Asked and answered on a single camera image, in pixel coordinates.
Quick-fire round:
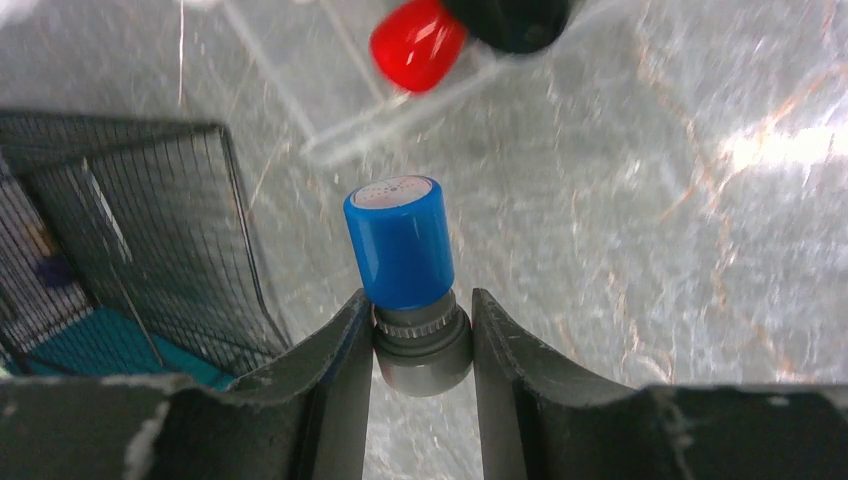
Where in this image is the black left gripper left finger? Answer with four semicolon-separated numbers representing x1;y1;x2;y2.
1;291;372;479

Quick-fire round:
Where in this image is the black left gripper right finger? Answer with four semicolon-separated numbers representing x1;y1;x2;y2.
472;288;847;479

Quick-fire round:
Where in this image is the blue grey small cylinder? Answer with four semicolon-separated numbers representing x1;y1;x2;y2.
343;175;473;397

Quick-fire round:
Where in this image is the teal blue clipboard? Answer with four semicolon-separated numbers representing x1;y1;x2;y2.
21;308;234;390

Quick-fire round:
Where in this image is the black wire mesh organizer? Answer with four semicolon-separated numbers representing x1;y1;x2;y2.
1;110;290;379

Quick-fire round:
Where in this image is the white plastic drawer organizer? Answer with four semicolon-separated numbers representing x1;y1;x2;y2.
175;1;632;166

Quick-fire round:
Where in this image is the red black stamp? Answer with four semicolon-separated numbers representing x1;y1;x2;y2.
369;0;575;94

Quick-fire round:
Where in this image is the purple small block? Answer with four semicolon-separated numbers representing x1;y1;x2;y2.
34;255;75;288

